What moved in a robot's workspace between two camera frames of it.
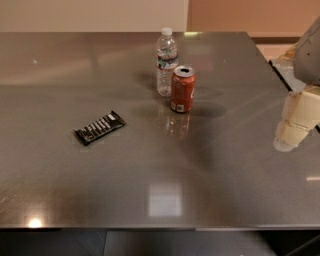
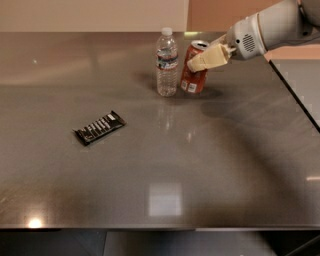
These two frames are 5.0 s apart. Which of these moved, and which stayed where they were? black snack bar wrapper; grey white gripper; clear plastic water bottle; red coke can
Moved: red coke can; grey white gripper
Stayed: clear plastic water bottle; black snack bar wrapper
